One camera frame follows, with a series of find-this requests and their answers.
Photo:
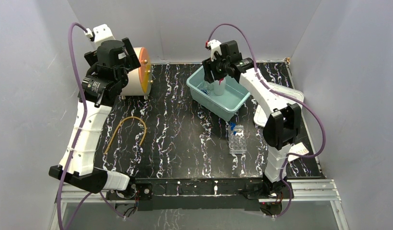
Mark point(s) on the small paper label card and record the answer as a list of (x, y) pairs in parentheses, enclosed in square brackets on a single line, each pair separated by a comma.
[(299, 149)]

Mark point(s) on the teal plastic bin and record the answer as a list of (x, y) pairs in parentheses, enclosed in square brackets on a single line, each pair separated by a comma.
[(224, 98)]

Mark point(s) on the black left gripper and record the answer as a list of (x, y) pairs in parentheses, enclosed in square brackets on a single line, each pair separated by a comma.
[(129, 52)]

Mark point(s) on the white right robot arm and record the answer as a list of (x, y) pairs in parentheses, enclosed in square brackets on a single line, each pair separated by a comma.
[(283, 123)]

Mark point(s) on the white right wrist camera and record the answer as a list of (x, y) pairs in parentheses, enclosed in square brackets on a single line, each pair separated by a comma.
[(215, 49)]

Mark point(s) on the white wash bottle red cap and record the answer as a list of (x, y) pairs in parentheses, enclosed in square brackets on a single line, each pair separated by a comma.
[(219, 86)]

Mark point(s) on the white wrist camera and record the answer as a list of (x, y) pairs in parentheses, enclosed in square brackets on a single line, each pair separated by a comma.
[(215, 49), (99, 34)]

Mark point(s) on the cream cylindrical centrifuge machine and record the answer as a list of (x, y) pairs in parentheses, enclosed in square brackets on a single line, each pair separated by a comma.
[(140, 79)]

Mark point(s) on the aluminium rail frame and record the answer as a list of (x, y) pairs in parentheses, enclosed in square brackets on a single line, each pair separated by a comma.
[(321, 190)]

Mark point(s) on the small clear glass jar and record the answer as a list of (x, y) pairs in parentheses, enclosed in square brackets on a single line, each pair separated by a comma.
[(209, 85)]

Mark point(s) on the clear acrylic test tube rack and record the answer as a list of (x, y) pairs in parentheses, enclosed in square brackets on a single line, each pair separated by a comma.
[(237, 143)]

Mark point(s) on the white plastic bin lid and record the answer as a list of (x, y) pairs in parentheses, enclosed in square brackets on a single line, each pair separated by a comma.
[(268, 101)]

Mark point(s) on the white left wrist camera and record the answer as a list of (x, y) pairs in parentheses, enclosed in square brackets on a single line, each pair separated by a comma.
[(99, 34)]

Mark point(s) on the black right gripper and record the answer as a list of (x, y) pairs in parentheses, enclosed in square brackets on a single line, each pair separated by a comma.
[(207, 64)]

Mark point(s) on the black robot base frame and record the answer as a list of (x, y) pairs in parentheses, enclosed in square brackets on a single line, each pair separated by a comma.
[(251, 194)]

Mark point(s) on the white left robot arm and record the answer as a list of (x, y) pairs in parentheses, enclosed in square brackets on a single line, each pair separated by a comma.
[(76, 168)]

